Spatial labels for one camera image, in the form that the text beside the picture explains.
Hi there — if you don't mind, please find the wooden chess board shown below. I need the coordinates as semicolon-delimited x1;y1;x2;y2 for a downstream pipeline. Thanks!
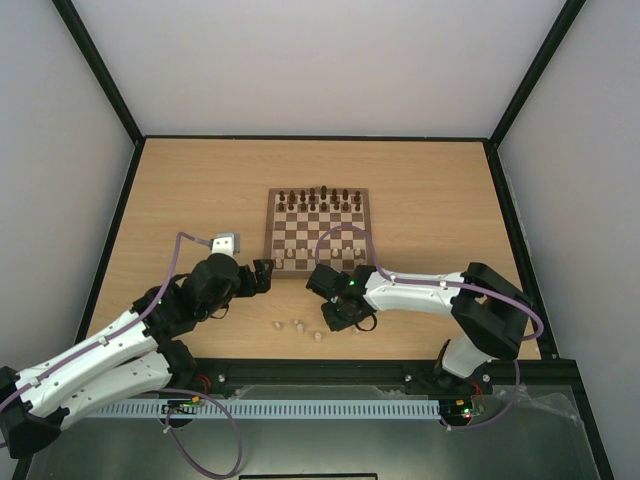
264;186;372;279

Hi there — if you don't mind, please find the white slotted cable duct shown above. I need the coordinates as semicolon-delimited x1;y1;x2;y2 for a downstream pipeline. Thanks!
90;398;441;420

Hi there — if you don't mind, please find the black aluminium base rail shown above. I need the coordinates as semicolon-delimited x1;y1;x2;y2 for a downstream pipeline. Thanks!
196;358;585;399

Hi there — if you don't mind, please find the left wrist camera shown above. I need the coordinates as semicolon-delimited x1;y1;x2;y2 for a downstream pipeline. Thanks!
211;232;241;257

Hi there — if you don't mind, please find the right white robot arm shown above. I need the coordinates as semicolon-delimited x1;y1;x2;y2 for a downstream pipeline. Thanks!
306;262;532;392

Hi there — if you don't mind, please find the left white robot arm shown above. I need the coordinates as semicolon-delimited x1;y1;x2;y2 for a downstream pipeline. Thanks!
1;253;274;459

